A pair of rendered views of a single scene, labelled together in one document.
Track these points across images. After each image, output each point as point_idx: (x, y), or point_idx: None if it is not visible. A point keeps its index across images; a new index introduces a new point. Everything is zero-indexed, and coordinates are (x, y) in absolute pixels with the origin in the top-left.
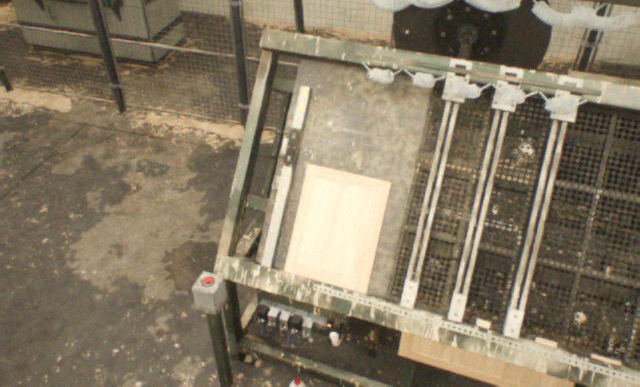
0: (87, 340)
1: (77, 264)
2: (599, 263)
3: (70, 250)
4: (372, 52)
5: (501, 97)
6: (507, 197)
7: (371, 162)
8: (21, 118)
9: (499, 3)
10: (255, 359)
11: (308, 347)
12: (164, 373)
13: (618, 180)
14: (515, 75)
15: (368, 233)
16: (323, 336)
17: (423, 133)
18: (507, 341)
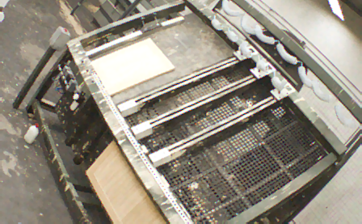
0: (0, 52)
1: (23, 44)
2: (230, 171)
3: (27, 42)
4: (222, 23)
5: (258, 69)
6: (220, 113)
7: (175, 57)
8: (63, 20)
9: (288, 55)
10: (31, 118)
11: (61, 96)
12: (4, 81)
13: (275, 145)
14: (271, 68)
15: (140, 76)
16: (63, 151)
17: (211, 65)
18: (146, 161)
